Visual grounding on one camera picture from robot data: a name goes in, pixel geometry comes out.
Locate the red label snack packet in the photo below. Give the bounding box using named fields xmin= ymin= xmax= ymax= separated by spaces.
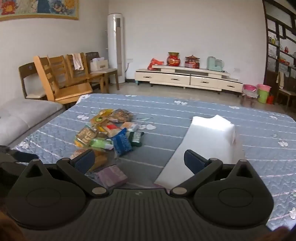
xmin=102 ymin=123 xmax=122 ymax=137

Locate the blue snack packet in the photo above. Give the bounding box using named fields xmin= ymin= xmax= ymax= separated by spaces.
xmin=111 ymin=127 xmax=134 ymax=158

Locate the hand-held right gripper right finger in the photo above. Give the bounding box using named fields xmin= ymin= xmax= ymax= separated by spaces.
xmin=169 ymin=149 xmax=266 ymax=198

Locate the grey sofa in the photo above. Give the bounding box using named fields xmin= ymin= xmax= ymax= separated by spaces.
xmin=0 ymin=98 xmax=65 ymax=149

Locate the mint green kitchen appliance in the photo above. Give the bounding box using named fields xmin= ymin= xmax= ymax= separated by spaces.
xmin=206 ymin=56 xmax=225 ymax=71

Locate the white standing air conditioner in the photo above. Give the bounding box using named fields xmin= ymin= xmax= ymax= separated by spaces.
xmin=107 ymin=13 xmax=126 ymax=84

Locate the wooden chair with pale seat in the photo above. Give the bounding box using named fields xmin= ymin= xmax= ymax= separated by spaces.
xmin=276 ymin=71 xmax=296 ymax=107

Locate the small orange green-label packet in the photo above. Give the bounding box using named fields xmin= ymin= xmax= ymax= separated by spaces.
xmin=90 ymin=115 xmax=109 ymax=127

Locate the dark green snack packet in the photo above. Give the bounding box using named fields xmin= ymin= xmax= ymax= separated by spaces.
xmin=128 ymin=131 xmax=145 ymax=147

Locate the white towel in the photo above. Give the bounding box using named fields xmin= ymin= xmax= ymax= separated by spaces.
xmin=70 ymin=53 xmax=85 ymax=70

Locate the white paper bag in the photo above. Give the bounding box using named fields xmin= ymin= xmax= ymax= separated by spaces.
xmin=90 ymin=58 xmax=109 ymax=72

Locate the pink basin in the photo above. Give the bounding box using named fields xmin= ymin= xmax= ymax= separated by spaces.
xmin=242 ymin=84 xmax=258 ymax=93

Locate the red gold pot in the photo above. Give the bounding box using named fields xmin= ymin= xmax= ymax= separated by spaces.
xmin=167 ymin=52 xmax=181 ymax=67

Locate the clear brown cookie packet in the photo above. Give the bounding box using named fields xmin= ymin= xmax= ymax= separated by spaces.
xmin=109 ymin=108 xmax=134 ymax=123

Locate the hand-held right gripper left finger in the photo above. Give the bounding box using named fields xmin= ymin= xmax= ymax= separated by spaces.
xmin=16 ymin=149 xmax=110 ymax=198

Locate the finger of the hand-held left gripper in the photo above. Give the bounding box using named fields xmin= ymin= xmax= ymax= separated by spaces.
xmin=10 ymin=150 xmax=38 ymax=163

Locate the orange biscuit packet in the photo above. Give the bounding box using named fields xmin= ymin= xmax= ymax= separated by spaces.
xmin=69 ymin=148 xmax=109 ymax=173

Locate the red pavilion ornament box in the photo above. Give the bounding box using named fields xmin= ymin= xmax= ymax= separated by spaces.
xmin=184 ymin=55 xmax=200 ymax=69

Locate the light wooden chair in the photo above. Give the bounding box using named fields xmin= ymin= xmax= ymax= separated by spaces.
xmin=47 ymin=55 xmax=70 ymax=88
xmin=65 ymin=53 xmax=109 ymax=93
xmin=33 ymin=56 xmax=93 ymax=109

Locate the pale orange snack packet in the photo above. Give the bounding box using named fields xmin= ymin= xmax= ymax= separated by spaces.
xmin=120 ymin=122 xmax=140 ymax=132

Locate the purple snack packet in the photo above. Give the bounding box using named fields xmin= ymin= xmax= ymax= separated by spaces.
xmin=94 ymin=165 xmax=128 ymax=189

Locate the dark wooden cushioned chair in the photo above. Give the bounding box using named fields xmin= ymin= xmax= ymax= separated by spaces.
xmin=18 ymin=62 xmax=48 ymax=100
xmin=85 ymin=51 xmax=120 ymax=93

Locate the green bucket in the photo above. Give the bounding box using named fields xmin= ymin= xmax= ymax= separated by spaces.
xmin=257 ymin=84 xmax=272 ymax=104

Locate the red plastic bag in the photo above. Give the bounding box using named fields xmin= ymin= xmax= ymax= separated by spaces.
xmin=147 ymin=58 xmax=164 ymax=70

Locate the framed floral wall picture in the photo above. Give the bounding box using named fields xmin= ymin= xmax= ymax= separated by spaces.
xmin=0 ymin=0 xmax=79 ymax=22

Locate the light green snack packet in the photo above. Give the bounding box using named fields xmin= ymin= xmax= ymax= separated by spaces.
xmin=89 ymin=137 xmax=114 ymax=151

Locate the small wooden stool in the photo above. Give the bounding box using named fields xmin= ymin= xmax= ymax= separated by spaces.
xmin=240 ymin=89 xmax=258 ymax=107

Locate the cream television cabinet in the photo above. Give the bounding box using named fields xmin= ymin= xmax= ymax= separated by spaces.
xmin=135 ymin=64 xmax=244 ymax=93

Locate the dark wooden shelf unit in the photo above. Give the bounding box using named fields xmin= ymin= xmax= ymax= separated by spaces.
xmin=262 ymin=0 xmax=296 ymax=105

